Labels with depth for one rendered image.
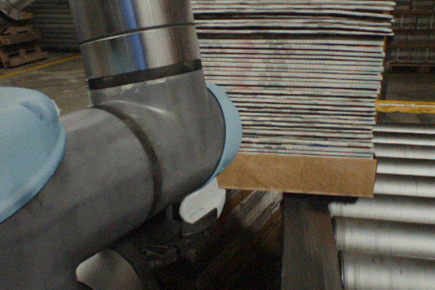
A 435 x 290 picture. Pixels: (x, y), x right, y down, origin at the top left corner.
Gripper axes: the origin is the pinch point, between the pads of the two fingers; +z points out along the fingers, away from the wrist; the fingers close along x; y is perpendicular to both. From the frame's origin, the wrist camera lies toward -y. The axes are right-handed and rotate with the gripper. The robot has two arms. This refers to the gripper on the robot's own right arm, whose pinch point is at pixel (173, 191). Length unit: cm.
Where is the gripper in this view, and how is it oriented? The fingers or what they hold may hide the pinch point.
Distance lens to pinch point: 50.6
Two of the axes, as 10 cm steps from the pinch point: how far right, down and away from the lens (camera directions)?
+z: 1.8, -2.8, 9.4
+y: -0.2, -9.6, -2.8
